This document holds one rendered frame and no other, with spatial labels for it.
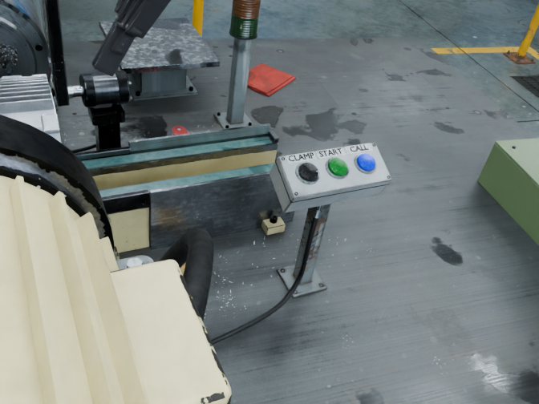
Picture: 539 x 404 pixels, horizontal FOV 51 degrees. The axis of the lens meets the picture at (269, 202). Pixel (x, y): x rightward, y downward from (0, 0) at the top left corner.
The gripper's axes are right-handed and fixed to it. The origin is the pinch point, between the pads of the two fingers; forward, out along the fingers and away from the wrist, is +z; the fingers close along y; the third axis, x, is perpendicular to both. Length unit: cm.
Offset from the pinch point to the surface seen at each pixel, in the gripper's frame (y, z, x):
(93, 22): -289, 80, 98
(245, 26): -33.2, -6.6, 36.4
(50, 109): -2.2, 12.9, -2.9
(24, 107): -2.3, 14.0, -6.2
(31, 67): -26.8, 18.1, -0.5
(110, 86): -17.4, 11.9, 9.8
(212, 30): -268, 43, 162
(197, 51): -51, 8, 40
